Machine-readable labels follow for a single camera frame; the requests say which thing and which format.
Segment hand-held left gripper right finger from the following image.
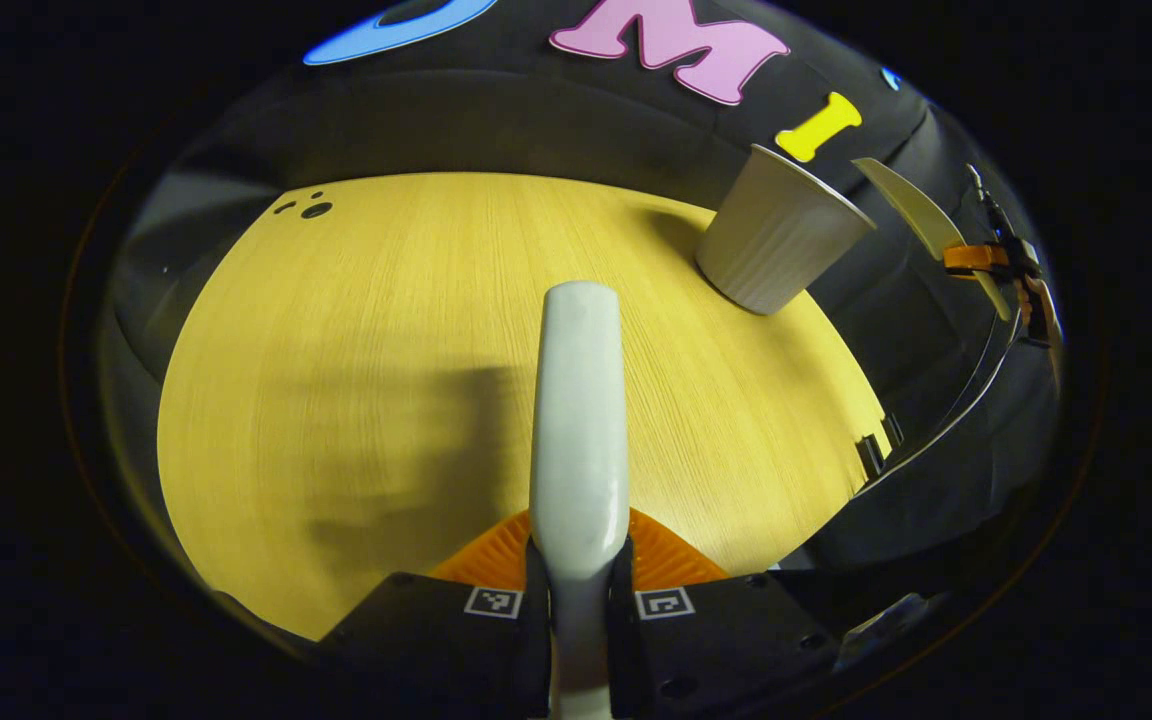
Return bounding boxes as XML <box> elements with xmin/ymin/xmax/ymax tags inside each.
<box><xmin>608</xmin><ymin>508</ymin><xmax>837</xmax><ymax>720</ymax></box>

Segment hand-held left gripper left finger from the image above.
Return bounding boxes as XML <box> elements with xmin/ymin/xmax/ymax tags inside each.
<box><xmin>321</xmin><ymin>510</ymin><xmax>549</xmax><ymax>720</ymax></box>

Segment white plastic dustpan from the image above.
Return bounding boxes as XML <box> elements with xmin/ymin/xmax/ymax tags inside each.
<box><xmin>851</xmin><ymin>157</ymin><xmax>1015</xmax><ymax>323</ymax></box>

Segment white ribbed garbage bin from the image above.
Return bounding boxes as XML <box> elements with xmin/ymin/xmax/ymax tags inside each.
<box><xmin>694</xmin><ymin>144</ymin><xmax>877</xmax><ymax>317</ymax></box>

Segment small white broom black bristles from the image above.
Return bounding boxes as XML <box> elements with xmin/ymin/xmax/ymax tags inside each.
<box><xmin>529</xmin><ymin>281</ymin><xmax>632</xmax><ymax>720</ymax></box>

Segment wooden desktop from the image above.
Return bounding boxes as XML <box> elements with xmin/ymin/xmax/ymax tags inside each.
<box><xmin>156</xmin><ymin>172</ymin><xmax>892</xmax><ymax>641</ymax></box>

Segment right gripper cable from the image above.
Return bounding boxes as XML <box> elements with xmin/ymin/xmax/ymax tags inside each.
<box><xmin>851</xmin><ymin>310</ymin><xmax>1029</xmax><ymax>499</ymax></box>

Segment black table bracket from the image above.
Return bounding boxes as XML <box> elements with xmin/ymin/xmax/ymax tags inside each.
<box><xmin>856</xmin><ymin>413</ymin><xmax>905</xmax><ymax>479</ymax></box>

